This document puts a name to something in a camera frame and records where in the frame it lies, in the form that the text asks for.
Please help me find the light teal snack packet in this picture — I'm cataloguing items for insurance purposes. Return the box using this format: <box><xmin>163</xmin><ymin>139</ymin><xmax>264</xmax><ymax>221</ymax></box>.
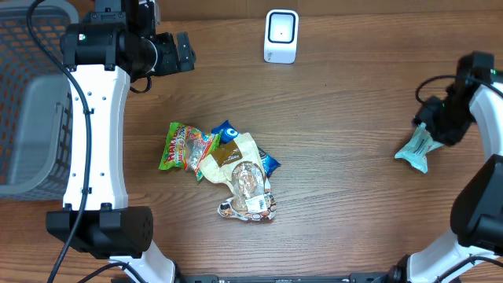
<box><xmin>395</xmin><ymin>123</ymin><xmax>443</xmax><ymax>174</ymax></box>

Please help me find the blue Oreo cookie pack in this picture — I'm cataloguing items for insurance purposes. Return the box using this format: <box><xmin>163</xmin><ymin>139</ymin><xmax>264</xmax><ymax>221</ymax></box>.
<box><xmin>211</xmin><ymin>120</ymin><xmax>281</xmax><ymax>178</ymax></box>

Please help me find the green Haribo gummy bag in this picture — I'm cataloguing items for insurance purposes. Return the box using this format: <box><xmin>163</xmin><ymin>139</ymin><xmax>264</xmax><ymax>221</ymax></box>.
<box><xmin>158</xmin><ymin>122</ymin><xmax>221</xmax><ymax>181</ymax></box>

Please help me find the beige brown cookie pouch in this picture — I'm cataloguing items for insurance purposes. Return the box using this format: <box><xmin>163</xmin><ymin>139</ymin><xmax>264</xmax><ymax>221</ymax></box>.
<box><xmin>200</xmin><ymin>133</ymin><xmax>277</xmax><ymax>222</ymax></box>

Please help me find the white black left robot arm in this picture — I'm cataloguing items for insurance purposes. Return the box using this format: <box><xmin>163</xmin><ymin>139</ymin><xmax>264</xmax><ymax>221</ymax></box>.
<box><xmin>46</xmin><ymin>1</ymin><xmax>196</xmax><ymax>282</ymax></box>

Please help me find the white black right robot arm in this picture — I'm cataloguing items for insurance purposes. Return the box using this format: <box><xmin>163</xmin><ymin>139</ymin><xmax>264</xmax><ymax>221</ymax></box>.
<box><xmin>386</xmin><ymin>51</ymin><xmax>502</xmax><ymax>282</ymax></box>

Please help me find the white barcode scanner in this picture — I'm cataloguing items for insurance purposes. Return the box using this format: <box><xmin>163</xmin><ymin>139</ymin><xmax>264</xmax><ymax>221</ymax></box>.
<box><xmin>263</xmin><ymin>9</ymin><xmax>299</xmax><ymax>64</ymax></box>

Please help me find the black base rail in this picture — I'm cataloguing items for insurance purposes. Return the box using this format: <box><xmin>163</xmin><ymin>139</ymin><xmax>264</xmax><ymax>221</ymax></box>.
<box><xmin>174</xmin><ymin>266</ymin><xmax>407</xmax><ymax>283</ymax></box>

